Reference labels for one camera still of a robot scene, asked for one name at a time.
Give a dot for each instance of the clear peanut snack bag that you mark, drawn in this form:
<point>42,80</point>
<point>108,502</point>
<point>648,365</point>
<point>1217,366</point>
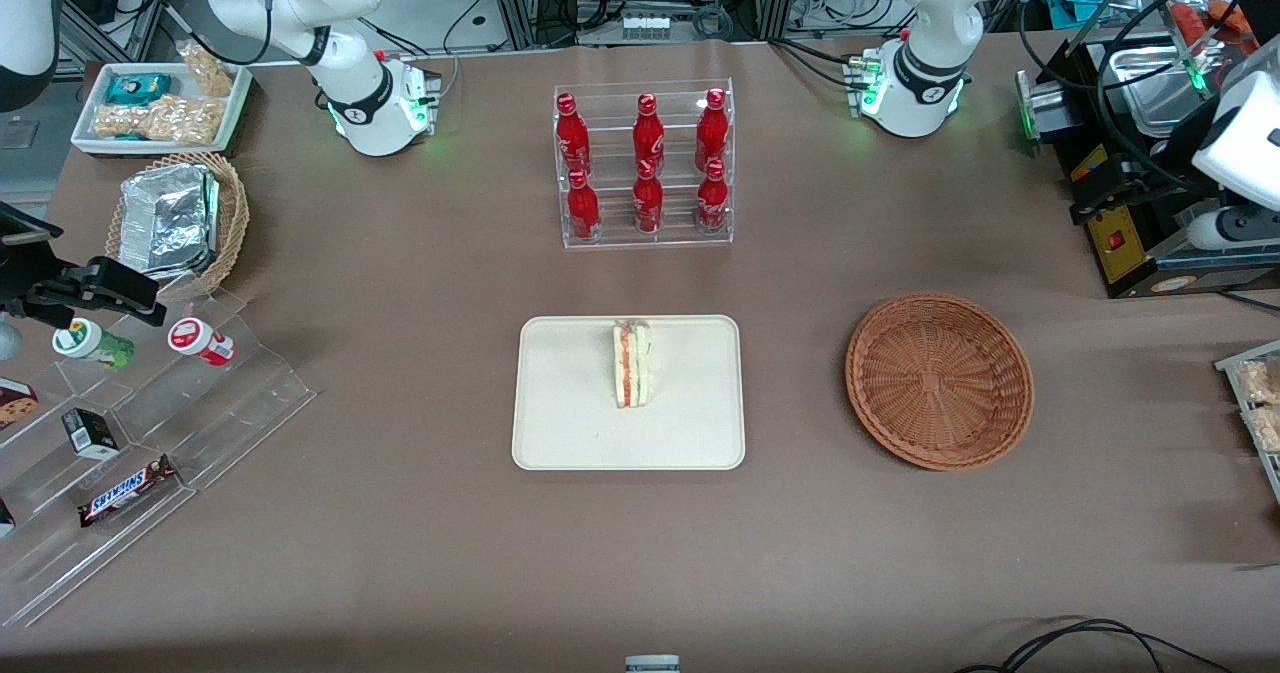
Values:
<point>208,71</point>
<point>160,121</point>

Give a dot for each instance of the Snickers chocolate bar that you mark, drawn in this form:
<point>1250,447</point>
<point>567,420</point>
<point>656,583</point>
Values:
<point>125,493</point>

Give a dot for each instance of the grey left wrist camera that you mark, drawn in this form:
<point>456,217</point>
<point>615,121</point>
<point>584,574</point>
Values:
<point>1235,228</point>

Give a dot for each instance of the clear acrylic bottle rack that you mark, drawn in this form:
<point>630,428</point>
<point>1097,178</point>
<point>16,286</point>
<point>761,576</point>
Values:
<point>612,203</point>

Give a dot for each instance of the silver foil pack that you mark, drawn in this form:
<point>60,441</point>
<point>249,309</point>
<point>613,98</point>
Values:
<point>165,218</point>
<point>213,208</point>

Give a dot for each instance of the brown cake carton box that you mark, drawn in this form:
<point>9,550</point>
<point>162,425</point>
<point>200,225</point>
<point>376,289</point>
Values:
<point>18,403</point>

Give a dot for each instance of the layered toy sandwich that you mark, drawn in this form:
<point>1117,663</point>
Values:
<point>632,373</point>

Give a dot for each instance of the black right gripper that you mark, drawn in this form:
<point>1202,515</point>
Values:
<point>22,271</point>

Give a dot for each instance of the white snack tray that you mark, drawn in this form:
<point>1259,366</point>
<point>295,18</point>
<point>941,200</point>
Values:
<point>236,103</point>

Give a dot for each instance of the red Coca-Cola bottle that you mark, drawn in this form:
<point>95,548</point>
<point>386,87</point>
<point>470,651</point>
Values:
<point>648,203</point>
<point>583,213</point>
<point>648,138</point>
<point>572,138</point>
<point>711,133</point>
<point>711,203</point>

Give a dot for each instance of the silver metal tray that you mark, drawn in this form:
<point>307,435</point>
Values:
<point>1150,83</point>

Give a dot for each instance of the small grey box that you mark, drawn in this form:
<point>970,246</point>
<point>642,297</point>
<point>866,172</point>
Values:
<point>652,664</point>

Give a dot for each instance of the wicker basket with foil packs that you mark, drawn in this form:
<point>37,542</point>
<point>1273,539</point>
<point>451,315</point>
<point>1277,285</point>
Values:
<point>237,213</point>

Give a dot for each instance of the empty brown wicker basket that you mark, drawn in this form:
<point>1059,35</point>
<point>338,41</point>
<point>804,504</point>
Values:
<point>940,383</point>

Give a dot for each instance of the red lidded snack cup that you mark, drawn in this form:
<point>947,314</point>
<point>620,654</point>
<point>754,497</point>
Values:
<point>190,336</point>

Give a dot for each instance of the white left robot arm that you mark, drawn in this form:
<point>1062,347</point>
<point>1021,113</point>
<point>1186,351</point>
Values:
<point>930,23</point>

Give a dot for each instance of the silver metal cylinder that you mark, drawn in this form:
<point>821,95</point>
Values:
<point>1040,108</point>

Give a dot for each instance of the cream plastic tray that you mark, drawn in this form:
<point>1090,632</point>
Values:
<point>570,413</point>

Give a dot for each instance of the rice cracker pack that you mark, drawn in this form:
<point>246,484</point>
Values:
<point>1266,429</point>
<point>1262,381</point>

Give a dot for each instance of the clear tray with crackers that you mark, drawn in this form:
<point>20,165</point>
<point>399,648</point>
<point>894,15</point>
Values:
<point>1228,363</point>

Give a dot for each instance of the teal snack packet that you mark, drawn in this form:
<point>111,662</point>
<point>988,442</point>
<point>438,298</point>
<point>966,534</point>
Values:
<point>138,88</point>

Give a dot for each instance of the small black carton box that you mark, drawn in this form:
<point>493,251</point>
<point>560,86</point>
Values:
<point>6,518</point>
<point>92,435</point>

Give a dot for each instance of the green lidded snack cup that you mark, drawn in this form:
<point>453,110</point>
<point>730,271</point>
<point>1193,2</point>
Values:
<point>80,338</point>

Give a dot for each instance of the clear acrylic stepped display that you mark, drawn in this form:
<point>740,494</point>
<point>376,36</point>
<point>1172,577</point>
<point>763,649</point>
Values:
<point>250,393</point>

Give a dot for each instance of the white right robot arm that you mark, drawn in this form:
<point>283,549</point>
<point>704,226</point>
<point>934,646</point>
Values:
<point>350,63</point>

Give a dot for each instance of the black machine with yellow label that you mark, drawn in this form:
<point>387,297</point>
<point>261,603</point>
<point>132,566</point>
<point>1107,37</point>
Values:
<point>1120,253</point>

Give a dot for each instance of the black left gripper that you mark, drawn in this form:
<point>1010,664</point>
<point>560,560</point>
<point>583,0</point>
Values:
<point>1168,156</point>

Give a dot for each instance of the white power strip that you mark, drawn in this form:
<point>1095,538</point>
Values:
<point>646,25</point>

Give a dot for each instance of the orange snack packet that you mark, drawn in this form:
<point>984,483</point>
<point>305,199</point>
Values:
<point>1205,23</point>

